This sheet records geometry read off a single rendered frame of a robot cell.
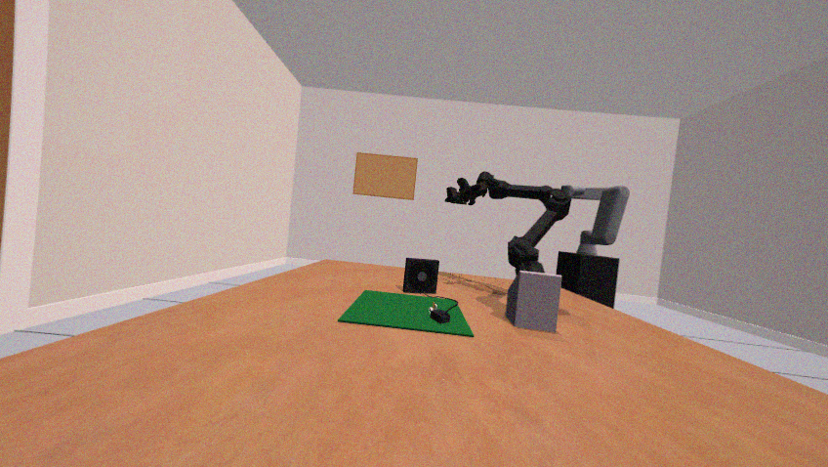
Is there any green circuit board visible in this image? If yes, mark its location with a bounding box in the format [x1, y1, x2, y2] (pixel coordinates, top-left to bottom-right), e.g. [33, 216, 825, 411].
[338, 290, 474, 337]

